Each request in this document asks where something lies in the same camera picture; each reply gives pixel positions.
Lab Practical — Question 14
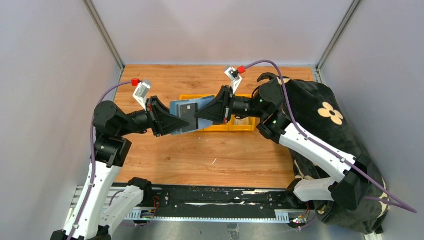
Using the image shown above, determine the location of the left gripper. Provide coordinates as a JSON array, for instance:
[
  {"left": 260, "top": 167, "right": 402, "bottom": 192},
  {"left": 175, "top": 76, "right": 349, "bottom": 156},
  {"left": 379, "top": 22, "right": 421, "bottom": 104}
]
[{"left": 119, "top": 95, "right": 191, "bottom": 137}]

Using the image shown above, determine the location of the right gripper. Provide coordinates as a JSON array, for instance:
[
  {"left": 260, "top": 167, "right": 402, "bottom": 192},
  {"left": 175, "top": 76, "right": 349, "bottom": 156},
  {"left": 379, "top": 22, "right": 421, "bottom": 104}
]
[{"left": 194, "top": 86, "right": 266, "bottom": 125}]

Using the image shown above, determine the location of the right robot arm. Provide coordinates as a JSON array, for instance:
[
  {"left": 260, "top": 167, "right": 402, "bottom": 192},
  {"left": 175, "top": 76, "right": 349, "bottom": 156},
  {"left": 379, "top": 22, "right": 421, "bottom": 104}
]
[{"left": 195, "top": 79, "right": 371, "bottom": 211}]

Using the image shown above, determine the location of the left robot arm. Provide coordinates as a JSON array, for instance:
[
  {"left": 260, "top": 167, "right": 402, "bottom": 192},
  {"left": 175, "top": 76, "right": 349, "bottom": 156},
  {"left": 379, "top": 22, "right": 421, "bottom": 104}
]
[{"left": 51, "top": 96, "right": 189, "bottom": 240}]

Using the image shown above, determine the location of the black credit card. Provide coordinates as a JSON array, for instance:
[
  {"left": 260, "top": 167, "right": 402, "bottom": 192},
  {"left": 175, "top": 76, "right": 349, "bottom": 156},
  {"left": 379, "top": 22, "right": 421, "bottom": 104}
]
[{"left": 178, "top": 102, "right": 199, "bottom": 133}]

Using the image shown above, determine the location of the gold cards stack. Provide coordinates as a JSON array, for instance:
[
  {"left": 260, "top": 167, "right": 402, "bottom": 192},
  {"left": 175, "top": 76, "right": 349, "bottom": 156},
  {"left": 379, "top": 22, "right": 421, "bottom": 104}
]
[{"left": 234, "top": 117, "right": 250, "bottom": 126}]

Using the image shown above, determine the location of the middle yellow bin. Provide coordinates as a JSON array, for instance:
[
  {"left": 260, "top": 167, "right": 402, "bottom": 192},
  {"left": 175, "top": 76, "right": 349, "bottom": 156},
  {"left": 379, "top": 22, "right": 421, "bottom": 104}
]
[{"left": 202, "top": 94, "right": 231, "bottom": 133}]

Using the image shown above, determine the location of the right yellow bin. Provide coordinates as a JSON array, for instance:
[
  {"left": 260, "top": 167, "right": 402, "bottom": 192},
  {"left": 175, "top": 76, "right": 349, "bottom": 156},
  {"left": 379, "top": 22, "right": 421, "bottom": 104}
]
[{"left": 229, "top": 94, "right": 256, "bottom": 133}]

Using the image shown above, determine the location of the black floral plush blanket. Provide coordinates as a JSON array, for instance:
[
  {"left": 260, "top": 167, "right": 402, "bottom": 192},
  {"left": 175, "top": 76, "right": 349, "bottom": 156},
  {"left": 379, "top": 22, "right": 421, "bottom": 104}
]
[{"left": 256, "top": 73, "right": 390, "bottom": 236}]

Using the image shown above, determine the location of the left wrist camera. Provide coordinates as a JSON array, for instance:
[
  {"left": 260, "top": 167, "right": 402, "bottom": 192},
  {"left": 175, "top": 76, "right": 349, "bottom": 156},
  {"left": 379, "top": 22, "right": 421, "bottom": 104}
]
[{"left": 131, "top": 78, "right": 152, "bottom": 110}]

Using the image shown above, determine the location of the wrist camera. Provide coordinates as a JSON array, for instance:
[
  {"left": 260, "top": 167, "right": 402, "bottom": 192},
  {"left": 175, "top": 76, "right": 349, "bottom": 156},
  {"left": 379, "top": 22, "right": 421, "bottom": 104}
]
[
  {"left": 224, "top": 65, "right": 242, "bottom": 95},
  {"left": 131, "top": 78, "right": 152, "bottom": 110}
]

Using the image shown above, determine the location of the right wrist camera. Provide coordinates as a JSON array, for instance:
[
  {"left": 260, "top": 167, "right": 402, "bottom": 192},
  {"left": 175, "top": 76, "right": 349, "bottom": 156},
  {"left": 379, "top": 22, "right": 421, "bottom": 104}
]
[{"left": 224, "top": 65, "right": 242, "bottom": 95}]

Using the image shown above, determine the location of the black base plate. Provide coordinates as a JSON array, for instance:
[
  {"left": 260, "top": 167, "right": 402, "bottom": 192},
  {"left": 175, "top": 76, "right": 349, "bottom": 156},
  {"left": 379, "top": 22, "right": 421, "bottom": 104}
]
[{"left": 135, "top": 185, "right": 315, "bottom": 223}]

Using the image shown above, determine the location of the aluminium frame rail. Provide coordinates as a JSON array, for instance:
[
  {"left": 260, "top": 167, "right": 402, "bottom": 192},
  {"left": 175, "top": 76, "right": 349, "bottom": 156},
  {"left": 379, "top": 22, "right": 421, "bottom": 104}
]
[{"left": 52, "top": 182, "right": 323, "bottom": 240}]

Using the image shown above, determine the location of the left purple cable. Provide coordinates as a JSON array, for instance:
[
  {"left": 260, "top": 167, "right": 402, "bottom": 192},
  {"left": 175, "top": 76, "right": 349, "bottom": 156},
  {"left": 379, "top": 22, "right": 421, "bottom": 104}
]
[{"left": 66, "top": 78, "right": 147, "bottom": 240}]

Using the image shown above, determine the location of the purple cable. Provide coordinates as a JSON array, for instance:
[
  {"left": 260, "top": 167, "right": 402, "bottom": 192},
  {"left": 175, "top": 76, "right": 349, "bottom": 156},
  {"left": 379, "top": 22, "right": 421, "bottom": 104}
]
[
  {"left": 237, "top": 59, "right": 418, "bottom": 214},
  {"left": 66, "top": 78, "right": 147, "bottom": 240}
]

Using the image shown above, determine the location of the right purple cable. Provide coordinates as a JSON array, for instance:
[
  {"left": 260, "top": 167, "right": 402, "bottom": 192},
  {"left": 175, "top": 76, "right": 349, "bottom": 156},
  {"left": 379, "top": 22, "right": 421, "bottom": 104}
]
[{"left": 237, "top": 59, "right": 418, "bottom": 214}]

